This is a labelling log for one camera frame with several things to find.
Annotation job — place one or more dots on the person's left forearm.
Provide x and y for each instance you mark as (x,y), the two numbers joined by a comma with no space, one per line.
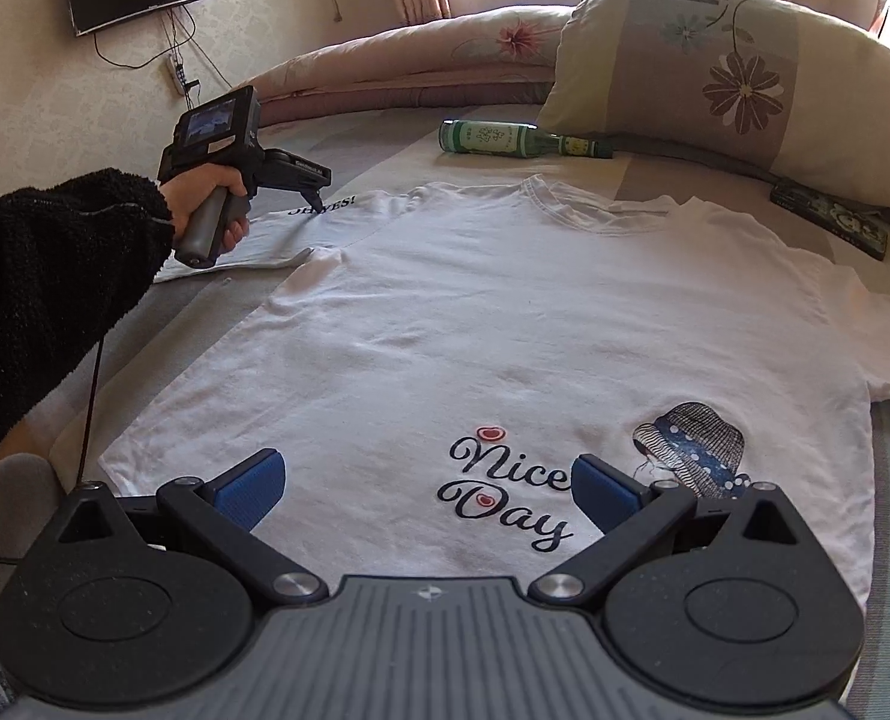
(39,277)

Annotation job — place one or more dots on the white printed t-shirt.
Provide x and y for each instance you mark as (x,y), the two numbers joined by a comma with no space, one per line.
(527,315)

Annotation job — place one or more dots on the person's left hand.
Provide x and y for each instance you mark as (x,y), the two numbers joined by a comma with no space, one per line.
(205,180)

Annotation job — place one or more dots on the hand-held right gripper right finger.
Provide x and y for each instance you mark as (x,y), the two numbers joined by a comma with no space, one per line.
(606,491)

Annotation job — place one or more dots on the floral patchwork pillow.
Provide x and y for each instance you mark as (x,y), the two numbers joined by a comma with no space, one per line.
(752,75)

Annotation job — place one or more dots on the white power strip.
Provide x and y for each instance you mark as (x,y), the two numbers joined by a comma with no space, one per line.
(176,73)

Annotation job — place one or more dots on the folded pink floral quilt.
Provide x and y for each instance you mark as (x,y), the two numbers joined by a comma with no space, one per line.
(415,67)

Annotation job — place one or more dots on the dark phone with cartoon case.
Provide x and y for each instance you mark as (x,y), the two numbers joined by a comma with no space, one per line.
(827,217)

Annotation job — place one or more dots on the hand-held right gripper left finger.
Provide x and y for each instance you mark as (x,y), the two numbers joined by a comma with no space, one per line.
(250,487)

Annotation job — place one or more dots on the green glass bottle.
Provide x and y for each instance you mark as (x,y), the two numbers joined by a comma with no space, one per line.
(490,139)

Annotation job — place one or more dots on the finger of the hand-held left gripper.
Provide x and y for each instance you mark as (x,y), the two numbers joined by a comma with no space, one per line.
(313,195)

